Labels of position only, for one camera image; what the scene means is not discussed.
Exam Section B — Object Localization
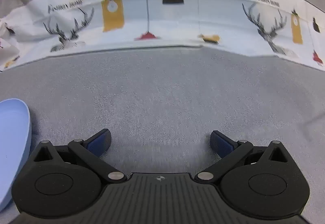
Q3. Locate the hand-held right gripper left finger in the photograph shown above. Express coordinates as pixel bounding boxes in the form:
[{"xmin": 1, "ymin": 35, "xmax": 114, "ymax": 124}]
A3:
[{"xmin": 33, "ymin": 129, "xmax": 127, "ymax": 184}]

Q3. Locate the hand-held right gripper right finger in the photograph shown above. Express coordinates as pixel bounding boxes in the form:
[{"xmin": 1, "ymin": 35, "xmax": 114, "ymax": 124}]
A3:
[{"xmin": 194, "ymin": 130, "xmax": 292, "ymax": 185}]

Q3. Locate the light blue plate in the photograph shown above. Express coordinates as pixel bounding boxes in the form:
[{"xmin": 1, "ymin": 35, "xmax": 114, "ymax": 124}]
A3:
[{"xmin": 0, "ymin": 98, "xmax": 32, "ymax": 212}]

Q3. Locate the white printed cloth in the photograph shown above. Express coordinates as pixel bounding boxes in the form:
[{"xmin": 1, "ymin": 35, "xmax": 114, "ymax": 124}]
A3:
[{"xmin": 0, "ymin": 0, "xmax": 325, "ymax": 73}]

